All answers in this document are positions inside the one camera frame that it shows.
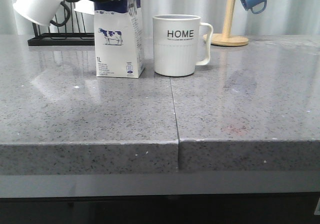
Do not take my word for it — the white blue milk carton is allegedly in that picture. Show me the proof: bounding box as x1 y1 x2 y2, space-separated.
94 0 145 78

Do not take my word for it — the cream HOME mug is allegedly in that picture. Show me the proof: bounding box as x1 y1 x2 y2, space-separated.
152 15 214 77

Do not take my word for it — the wooden mug tree stand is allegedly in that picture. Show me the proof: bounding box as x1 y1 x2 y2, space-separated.
210 0 249 47

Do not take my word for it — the white mug black handle right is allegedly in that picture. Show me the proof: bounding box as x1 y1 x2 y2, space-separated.
74 0 95 15

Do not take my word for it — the white mug black handle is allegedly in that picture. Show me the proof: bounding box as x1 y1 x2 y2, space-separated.
74 0 95 15
12 0 72 27

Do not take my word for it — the white mug black handle left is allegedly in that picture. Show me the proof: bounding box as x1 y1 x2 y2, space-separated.
12 0 72 27

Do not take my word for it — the black wire mug rack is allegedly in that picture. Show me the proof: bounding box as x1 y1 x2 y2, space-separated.
27 1 95 47

